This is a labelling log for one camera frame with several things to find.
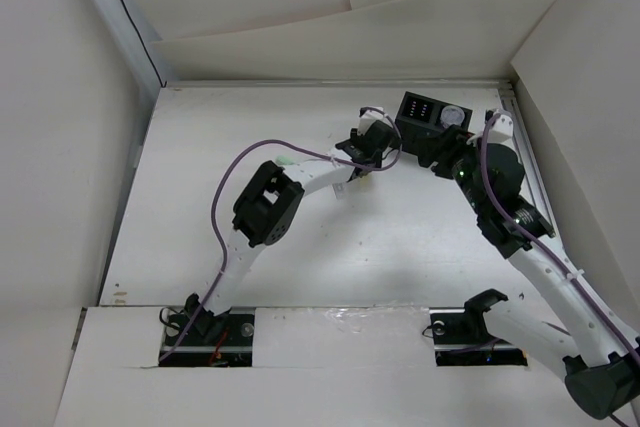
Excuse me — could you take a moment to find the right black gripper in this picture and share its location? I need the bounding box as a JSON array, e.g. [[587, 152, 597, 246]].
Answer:
[[414, 124, 493, 215]]

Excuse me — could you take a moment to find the clear jar of paper clips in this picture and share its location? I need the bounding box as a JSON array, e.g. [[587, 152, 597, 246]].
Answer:
[[440, 105, 466, 128]]

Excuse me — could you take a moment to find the orange highlighter pen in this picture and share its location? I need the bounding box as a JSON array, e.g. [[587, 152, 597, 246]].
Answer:
[[333, 183, 347, 200]]

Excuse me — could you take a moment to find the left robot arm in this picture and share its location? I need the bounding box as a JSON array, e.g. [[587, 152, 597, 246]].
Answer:
[[184, 107, 401, 344]]

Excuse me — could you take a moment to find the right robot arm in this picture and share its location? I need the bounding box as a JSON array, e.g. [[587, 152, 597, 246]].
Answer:
[[417, 126, 639, 420]]

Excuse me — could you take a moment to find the black two-compartment organizer box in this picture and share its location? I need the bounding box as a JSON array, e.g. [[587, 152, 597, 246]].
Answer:
[[395, 92, 472, 155]]

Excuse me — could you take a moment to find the green highlighter pen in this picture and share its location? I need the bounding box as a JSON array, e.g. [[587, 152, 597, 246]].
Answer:
[[275, 155, 299, 169]]

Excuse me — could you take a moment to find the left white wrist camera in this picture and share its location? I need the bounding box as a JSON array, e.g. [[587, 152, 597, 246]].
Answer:
[[357, 106, 386, 135]]

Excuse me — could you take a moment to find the aluminium rail right side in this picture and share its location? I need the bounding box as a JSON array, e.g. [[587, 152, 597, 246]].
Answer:
[[498, 81, 557, 230]]

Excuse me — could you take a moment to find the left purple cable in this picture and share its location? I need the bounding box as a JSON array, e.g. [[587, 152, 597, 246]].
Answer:
[[158, 106, 404, 366]]

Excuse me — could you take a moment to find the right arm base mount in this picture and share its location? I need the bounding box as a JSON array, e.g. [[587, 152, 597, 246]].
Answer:
[[422, 289, 528, 367]]

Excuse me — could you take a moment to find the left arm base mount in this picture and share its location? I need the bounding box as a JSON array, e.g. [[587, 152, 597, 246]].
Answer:
[[158, 307, 255, 368]]

